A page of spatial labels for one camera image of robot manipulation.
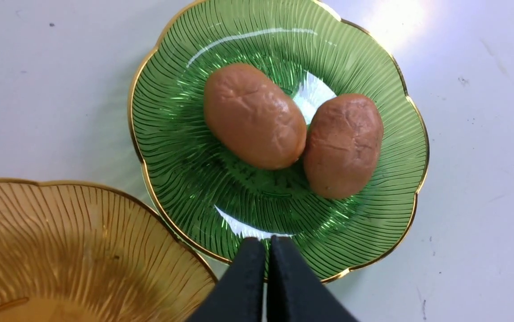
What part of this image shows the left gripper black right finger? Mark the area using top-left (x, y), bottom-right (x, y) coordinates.
top-left (267, 236), bottom-right (357, 322)

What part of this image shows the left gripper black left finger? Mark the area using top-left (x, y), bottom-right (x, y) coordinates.
top-left (187, 237), bottom-right (266, 322)

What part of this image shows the toy potato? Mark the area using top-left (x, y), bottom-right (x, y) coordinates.
top-left (302, 93), bottom-right (384, 199)
top-left (203, 63), bottom-right (307, 170)

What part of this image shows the green ribbed plastic plate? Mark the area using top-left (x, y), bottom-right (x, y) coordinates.
top-left (128, 0), bottom-right (430, 283)

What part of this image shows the amber ribbed plastic plate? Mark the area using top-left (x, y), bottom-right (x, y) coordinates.
top-left (0, 178), bottom-right (217, 322)

